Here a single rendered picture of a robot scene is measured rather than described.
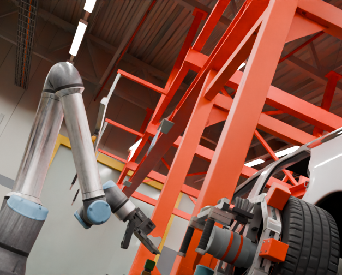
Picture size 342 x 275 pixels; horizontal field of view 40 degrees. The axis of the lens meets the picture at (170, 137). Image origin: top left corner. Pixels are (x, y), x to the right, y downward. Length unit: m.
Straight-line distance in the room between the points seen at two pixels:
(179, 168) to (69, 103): 2.94
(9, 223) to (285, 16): 2.27
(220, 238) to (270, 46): 1.46
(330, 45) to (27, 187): 10.93
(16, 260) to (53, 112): 0.61
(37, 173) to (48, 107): 0.27
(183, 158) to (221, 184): 2.04
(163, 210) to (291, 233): 2.73
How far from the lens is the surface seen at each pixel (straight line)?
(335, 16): 3.53
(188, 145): 4.80
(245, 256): 2.19
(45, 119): 1.99
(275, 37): 3.21
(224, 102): 5.08
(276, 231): 2.03
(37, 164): 1.96
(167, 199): 4.64
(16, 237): 1.74
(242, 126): 2.88
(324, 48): 12.54
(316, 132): 9.65
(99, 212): 1.85
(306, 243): 2.03
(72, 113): 1.88
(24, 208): 1.75
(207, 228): 2.02
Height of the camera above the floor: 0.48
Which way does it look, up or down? 19 degrees up
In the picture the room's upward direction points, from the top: 22 degrees clockwise
